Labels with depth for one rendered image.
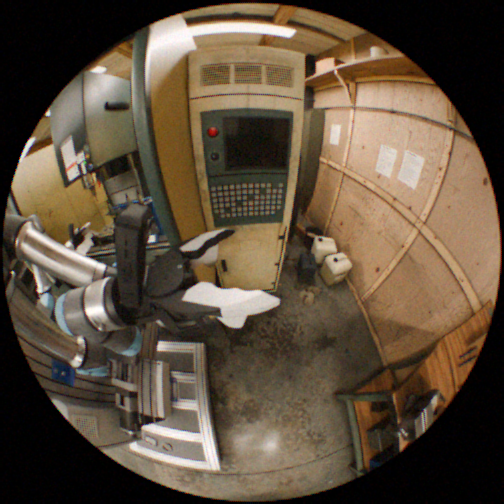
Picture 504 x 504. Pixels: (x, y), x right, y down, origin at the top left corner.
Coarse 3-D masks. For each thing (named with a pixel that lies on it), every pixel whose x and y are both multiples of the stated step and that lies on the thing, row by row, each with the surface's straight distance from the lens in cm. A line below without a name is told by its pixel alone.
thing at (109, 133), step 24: (96, 72) 159; (72, 96) 150; (96, 96) 149; (120, 96) 173; (72, 120) 144; (96, 120) 140; (120, 120) 163; (96, 144) 134; (120, 144) 155; (96, 168) 134
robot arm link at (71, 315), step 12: (84, 288) 27; (60, 300) 32; (72, 300) 28; (60, 312) 31; (72, 312) 28; (84, 312) 25; (60, 324) 33; (72, 324) 29; (84, 324) 27; (84, 336) 32; (96, 336) 31
